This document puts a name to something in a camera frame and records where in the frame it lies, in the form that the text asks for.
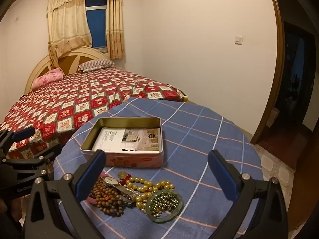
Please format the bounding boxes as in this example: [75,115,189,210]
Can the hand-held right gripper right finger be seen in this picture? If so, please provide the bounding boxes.
[208,150,289,239]

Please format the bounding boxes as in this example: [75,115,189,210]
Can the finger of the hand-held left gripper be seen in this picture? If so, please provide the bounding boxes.
[0,126,36,155]
[0,143,63,183]

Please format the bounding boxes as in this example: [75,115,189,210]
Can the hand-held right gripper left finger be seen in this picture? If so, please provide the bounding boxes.
[24,149,106,239]

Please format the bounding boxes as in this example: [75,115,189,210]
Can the brown wooden bead bracelet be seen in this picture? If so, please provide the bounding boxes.
[91,177,125,217]

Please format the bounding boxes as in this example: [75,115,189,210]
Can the pink tin box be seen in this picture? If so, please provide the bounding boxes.
[80,117,164,168]

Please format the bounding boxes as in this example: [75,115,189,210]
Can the gold pearl necklace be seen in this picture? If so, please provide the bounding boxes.
[123,177,175,213]

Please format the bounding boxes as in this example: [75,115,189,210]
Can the green metallic bead necklace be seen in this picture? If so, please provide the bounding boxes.
[150,192,181,216]

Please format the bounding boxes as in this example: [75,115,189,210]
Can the green glass bangle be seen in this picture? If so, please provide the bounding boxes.
[147,190,183,223]

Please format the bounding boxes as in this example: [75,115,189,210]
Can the silver wristwatch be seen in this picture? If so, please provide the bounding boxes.
[101,176,134,205]

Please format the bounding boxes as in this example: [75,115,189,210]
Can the blue checked tablecloth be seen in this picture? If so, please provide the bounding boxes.
[53,97,263,239]

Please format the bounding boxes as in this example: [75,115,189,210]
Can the printed paper leaflet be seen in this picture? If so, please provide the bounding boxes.
[92,127,161,153]

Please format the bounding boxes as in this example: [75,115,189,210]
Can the pink pillow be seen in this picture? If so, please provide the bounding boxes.
[31,67,65,89]

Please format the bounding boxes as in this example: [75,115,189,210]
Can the red patterned bedspread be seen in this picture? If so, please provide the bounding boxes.
[0,66,188,160]

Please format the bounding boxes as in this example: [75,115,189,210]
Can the cream arched headboard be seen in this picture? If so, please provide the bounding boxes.
[24,45,110,92]

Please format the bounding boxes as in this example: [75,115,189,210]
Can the small beige box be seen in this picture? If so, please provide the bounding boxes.
[267,108,280,128]

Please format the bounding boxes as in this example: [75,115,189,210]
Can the striped pillow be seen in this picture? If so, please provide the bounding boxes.
[78,59,117,73]

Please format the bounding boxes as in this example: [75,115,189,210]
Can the wide beige floral curtain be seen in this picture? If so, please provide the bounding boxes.
[47,0,93,68]

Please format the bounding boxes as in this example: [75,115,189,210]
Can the window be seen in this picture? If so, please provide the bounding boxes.
[85,0,108,51]

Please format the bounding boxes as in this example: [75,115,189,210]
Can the narrow beige floral curtain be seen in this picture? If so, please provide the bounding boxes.
[106,0,126,60]

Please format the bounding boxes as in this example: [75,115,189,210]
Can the coin charm with red cord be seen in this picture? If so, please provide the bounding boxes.
[118,171,131,183]

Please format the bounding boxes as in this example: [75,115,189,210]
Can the brown wooden door frame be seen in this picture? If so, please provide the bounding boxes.
[250,0,286,145]

